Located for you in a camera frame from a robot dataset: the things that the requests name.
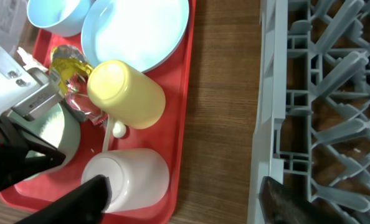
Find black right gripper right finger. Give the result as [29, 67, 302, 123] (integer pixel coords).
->
[259, 176, 343, 224]

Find light blue plate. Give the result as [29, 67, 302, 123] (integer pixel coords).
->
[81, 0, 190, 72]

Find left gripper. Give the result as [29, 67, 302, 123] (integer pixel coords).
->
[0, 46, 65, 191]

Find white plastic cup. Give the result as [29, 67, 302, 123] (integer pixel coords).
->
[81, 148, 169, 213]

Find mint green bowl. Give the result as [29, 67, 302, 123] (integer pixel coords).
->
[7, 104, 81, 174]

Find yellow foil wrapper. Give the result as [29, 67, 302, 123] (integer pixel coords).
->
[49, 45, 93, 95]

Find red plastic tray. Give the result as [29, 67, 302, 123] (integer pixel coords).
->
[0, 0, 196, 224]

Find yellow plastic cup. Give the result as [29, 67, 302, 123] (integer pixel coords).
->
[87, 60, 166, 129]

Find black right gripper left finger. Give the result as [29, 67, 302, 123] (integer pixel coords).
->
[17, 175, 111, 224]

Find grey dishwasher rack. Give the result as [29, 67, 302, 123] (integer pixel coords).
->
[247, 0, 370, 223]

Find light blue small bowl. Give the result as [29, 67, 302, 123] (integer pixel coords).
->
[27, 0, 95, 37]

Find red strawberry candy wrapper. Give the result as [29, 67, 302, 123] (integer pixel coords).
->
[65, 73, 108, 125]

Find white plastic spoon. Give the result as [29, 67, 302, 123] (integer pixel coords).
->
[102, 114, 127, 152]

